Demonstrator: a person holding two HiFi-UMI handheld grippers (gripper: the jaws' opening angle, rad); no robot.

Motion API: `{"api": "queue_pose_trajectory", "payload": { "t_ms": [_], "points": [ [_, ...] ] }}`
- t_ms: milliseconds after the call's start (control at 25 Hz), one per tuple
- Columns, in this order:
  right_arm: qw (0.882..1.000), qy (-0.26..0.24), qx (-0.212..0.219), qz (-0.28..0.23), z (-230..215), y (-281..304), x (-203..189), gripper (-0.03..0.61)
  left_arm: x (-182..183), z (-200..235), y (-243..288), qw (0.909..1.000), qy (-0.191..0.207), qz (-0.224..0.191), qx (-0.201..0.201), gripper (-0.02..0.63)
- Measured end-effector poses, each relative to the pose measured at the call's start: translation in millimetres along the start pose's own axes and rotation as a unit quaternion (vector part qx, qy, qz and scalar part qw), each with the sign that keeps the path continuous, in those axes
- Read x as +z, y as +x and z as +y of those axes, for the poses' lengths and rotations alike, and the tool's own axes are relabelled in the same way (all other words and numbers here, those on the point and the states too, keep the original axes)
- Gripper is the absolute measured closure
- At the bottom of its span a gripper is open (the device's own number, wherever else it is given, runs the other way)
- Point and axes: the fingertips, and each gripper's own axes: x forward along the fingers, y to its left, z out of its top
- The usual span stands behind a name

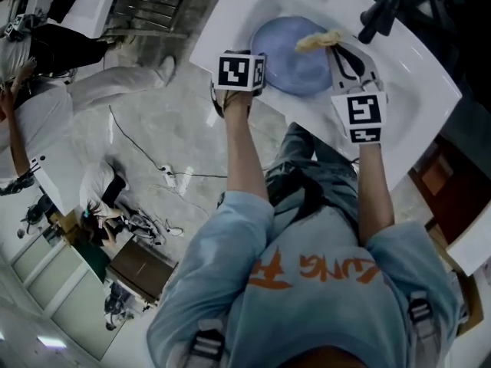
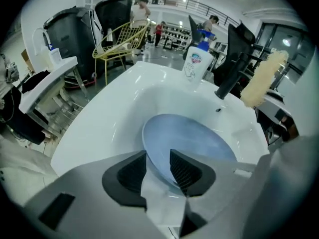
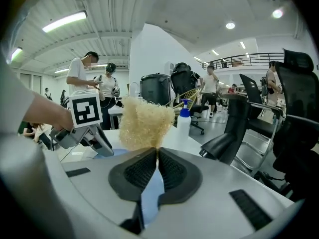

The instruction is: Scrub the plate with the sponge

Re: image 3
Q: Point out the white curved faucet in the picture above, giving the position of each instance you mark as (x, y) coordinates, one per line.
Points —
(134, 82)

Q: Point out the person's left forearm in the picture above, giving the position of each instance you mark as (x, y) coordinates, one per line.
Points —
(47, 111)

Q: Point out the round ceiling light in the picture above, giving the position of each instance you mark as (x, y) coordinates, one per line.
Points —
(230, 25)
(277, 13)

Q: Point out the black chair with chrome frame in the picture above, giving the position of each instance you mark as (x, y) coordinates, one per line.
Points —
(251, 91)

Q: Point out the white pump bottle blue top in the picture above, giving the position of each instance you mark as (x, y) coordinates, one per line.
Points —
(184, 126)

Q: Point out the black mesh office chair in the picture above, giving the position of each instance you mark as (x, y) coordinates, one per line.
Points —
(299, 108)

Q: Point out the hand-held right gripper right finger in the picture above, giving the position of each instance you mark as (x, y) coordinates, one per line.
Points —
(211, 195)

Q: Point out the person's light blue shirt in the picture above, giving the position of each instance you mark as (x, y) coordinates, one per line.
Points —
(12, 96)

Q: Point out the yellow loofah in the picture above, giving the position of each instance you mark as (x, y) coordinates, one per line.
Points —
(144, 123)

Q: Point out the white cabinet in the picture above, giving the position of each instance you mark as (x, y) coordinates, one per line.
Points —
(170, 68)

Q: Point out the ceiling tube lamp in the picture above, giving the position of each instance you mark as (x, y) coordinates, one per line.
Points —
(64, 21)
(16, 53)

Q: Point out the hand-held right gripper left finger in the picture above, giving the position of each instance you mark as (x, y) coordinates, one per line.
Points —
(99, 183)

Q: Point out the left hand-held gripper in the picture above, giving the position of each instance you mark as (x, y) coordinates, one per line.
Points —
(86, 108)

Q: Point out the black balcony railing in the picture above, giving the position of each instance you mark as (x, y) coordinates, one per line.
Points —
(249, 55)

